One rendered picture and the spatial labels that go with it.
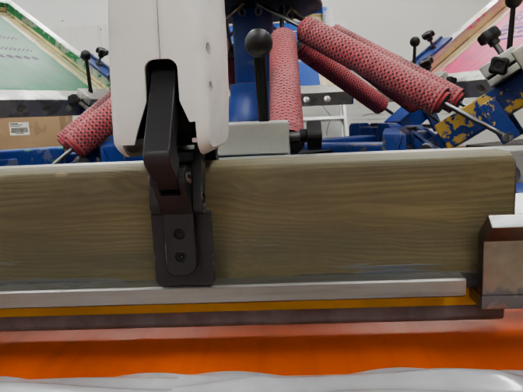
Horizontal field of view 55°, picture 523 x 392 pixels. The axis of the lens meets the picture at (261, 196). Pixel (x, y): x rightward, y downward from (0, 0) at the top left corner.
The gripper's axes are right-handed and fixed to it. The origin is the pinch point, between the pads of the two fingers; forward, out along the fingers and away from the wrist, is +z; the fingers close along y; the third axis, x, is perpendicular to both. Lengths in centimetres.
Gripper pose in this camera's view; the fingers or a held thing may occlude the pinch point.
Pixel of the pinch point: (192, 238)
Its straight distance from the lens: 30.2
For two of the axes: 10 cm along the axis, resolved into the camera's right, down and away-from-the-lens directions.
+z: 0.4, 9.9, 1.6
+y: -0.4, 1.6, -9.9
